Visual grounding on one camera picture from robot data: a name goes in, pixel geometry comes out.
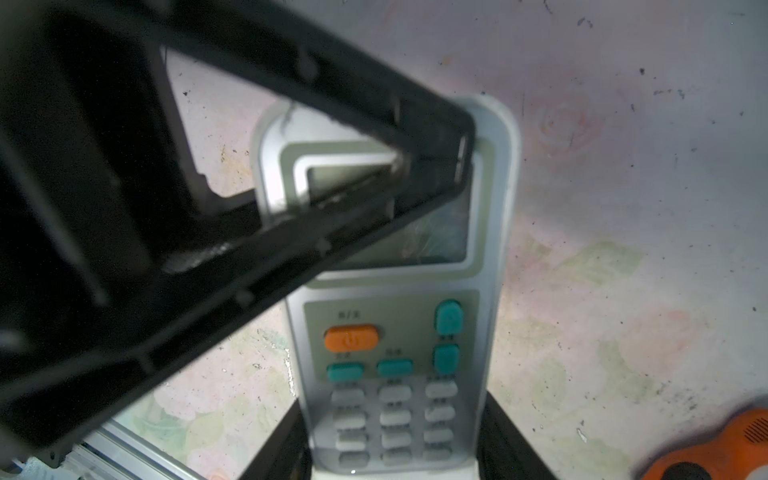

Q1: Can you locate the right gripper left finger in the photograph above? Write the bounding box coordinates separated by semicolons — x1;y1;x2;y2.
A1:
239;400;312;480

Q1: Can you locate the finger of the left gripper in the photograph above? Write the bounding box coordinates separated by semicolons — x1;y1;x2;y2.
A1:
89;1;475;202

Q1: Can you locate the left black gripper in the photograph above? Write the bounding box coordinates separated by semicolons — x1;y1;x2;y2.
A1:
1;1;468;462

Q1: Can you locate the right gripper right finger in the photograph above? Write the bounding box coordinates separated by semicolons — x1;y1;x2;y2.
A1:
476;392;556;480

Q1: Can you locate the grey white remote control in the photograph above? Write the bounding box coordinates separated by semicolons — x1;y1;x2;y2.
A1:
285;95;521;479

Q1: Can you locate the orange black screwdriver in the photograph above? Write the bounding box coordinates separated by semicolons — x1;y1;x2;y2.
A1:
641;408;767;480

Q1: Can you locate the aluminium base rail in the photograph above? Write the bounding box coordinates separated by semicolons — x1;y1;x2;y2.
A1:
0;419;205;480

